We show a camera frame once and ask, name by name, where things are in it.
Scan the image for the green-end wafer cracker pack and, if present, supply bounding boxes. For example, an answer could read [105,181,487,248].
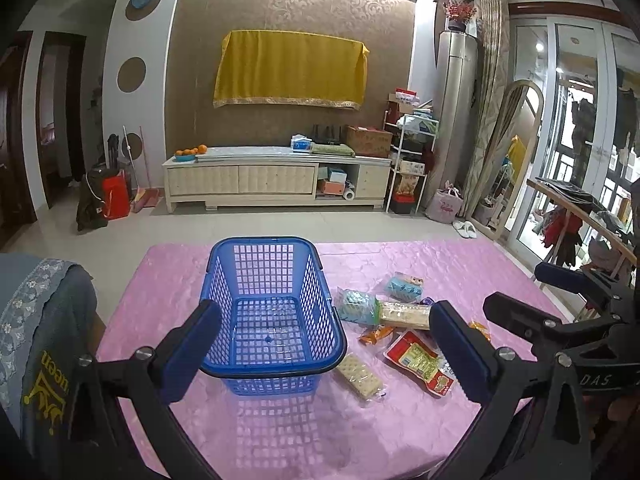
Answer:
[376,301,431,330]

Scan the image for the red yellow snack pouch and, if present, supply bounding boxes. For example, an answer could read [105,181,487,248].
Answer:
[384,328,456,398]

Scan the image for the light blue egg-yolk pastry bag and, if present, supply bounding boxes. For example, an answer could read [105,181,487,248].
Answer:
[385,272,424,304]

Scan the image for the orange cartoon snack bar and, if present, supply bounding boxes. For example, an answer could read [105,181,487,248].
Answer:
[358,325,395,346]

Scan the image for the clear pack blue biscuits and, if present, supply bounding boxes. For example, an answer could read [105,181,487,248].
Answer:
[334,288,378,326]

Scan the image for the clear pack square crackers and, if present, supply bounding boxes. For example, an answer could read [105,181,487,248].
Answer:
[335,353,386,401]

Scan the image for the wooden clothes drying rack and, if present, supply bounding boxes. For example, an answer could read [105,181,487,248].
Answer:
[525,175,639,281]

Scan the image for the white slippers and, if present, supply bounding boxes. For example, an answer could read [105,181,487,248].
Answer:
[452,220,477,240]

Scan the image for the pink quilted table cover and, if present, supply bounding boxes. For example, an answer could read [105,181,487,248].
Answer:
[98,237,560,479]

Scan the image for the grey lace-trimmed cloth chair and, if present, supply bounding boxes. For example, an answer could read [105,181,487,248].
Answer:
[1,254,96,479]

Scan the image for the pink gift bag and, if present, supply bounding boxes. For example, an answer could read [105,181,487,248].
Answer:
[425,181,463,224]

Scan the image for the arched standing mirror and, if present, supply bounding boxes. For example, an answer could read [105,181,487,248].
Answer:
[470,79,544,240]

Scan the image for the blue plastic basket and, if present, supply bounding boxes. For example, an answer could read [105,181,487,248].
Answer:
[201,236,347,396]

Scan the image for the patterned beige curtain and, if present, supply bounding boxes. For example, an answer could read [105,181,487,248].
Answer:
[462,0,510,219]

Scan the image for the black bag on floor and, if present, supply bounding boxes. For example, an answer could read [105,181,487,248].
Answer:
[76,162,116,233]

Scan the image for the broom and dustpan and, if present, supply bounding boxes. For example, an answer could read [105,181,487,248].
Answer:
[122,126,162,214]

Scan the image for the cardboard box on cabinet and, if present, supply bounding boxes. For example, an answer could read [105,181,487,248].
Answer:
[344,126,393,158]

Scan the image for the silver standing air conditioner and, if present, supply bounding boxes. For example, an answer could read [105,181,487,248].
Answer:
[424,30,478,205]

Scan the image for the red shopping bag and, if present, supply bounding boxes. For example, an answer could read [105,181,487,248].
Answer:
[102,170,130,221]

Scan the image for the green folded towel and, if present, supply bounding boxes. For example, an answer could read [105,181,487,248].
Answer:
[311,143,356,157]

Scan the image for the red flower vase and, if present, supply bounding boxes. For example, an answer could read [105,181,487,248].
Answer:
[442,0,476,32]

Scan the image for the cream TV cabinet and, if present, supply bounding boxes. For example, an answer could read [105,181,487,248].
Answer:
[163,146,390,212]

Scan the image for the plate of oranges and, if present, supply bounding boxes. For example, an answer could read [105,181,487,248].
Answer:
[174,144,208,162]

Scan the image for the blue tissue pack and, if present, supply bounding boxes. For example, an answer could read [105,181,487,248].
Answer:
[290,133,314,153]

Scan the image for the yellow cloth covered television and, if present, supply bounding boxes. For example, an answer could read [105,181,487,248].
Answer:
[213,29,369,110]

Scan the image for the white wire shelf rack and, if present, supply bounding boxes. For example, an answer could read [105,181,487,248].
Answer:
[383,91,439,214]

